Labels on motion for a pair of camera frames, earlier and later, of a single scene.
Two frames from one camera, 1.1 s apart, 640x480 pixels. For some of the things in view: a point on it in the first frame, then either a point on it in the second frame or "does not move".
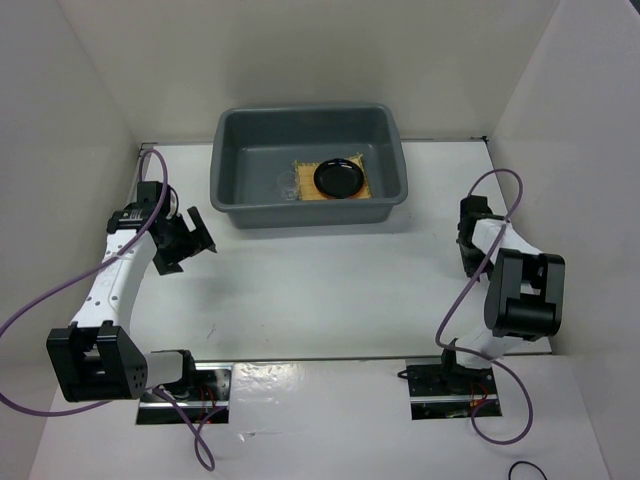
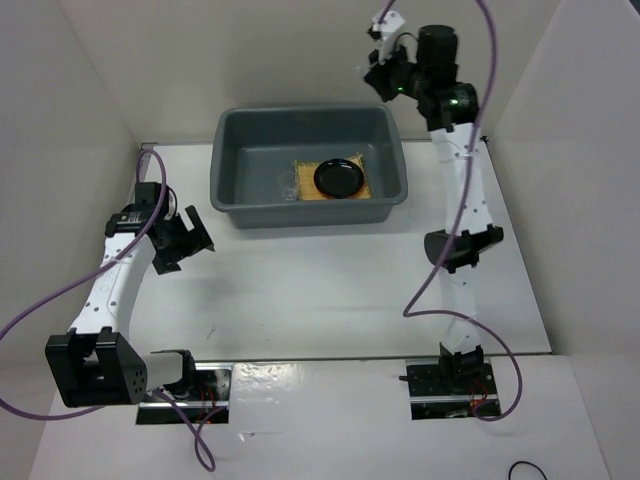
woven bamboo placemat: (306, 188) does not move
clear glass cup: (289, 193) does not move
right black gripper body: (472, 257) -> (409, 74)
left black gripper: (196, 241) does not move
